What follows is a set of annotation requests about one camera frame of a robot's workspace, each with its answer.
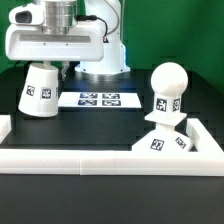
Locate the white lamp bulb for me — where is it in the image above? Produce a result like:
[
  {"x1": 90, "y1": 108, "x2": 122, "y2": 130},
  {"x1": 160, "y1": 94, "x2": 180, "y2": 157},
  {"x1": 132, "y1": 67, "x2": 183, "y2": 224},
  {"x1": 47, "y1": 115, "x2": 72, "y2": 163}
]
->
[{"x1": 151, "y1": 62, "x2": 188, "y2": 118}]

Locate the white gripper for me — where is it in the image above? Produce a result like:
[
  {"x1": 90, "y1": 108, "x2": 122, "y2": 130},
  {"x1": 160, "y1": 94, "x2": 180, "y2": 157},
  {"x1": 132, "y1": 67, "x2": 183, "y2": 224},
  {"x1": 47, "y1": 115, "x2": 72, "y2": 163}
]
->
[{"x1": 5, "y1": 23, "x2": 104, "y2": 80}]

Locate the black cable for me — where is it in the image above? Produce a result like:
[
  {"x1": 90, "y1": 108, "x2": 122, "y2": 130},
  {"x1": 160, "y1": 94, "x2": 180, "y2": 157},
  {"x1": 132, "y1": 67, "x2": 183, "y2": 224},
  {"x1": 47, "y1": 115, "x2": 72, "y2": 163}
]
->
[{"x1": 74, "y1": 13, "x2": 110, "y2": 38}]

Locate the white lamp base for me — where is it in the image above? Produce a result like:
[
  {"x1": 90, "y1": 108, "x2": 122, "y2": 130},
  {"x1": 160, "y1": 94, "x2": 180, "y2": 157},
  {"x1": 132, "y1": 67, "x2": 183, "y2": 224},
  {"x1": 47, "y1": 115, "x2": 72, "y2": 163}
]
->
[{"x1": 132, "y1": 112, "x2": 193, "y2": 153}]

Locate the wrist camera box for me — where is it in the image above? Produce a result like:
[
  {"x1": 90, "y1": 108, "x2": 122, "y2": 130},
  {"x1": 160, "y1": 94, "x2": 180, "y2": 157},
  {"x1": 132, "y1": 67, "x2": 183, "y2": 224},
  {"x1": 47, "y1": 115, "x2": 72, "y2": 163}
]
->
[{"x1": 9, "y1": 3, "x2": 44, "y2": 25}]

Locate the white lamp shade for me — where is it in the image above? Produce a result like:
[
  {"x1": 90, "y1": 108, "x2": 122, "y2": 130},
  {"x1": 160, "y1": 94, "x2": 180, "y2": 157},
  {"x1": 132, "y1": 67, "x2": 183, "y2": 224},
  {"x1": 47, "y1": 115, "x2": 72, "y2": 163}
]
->
[{"x1": 18, "y1": 63, "x2": 58, "y2": 117}]

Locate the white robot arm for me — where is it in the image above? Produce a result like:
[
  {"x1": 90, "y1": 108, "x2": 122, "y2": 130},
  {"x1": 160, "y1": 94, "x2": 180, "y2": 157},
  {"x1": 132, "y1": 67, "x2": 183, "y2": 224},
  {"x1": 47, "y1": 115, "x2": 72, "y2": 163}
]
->
[{"x1": 5, "y1": 0, "x2": 130, "y2": 80}]

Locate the white fence border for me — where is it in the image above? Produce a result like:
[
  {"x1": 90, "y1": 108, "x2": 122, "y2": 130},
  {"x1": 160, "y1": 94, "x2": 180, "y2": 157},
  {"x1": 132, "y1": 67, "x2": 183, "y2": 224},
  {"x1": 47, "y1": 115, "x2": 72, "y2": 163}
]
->
[{"x1": 0, "y1": 118, "x2": 224, "y2": 176}]

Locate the white marker sheet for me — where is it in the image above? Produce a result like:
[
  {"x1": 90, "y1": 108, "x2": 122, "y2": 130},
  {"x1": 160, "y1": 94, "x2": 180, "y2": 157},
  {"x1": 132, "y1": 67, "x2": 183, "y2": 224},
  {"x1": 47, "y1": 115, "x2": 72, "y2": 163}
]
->
[{"x1": 58, "y1": 92, "x2": 141, "y2": 108}]

